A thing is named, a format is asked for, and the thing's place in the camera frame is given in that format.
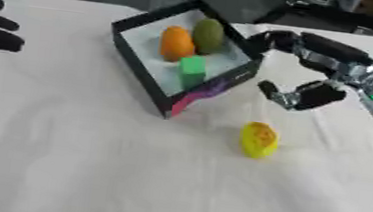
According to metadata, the green toy fruit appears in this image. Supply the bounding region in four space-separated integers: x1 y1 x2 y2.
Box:
189 15 228 58

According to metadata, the green block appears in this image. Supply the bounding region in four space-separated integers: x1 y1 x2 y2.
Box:
174 53 210 93

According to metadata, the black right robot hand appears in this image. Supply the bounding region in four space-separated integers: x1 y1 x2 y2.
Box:
237 24 373 121

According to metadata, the yellow toy fruit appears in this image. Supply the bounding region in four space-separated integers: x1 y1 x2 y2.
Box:
237 119 283 163

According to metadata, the orange toy fruit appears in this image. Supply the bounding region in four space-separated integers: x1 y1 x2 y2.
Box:
156 24 199 66

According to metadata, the black box white inside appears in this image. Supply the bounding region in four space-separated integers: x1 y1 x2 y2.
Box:
99 0 270 130

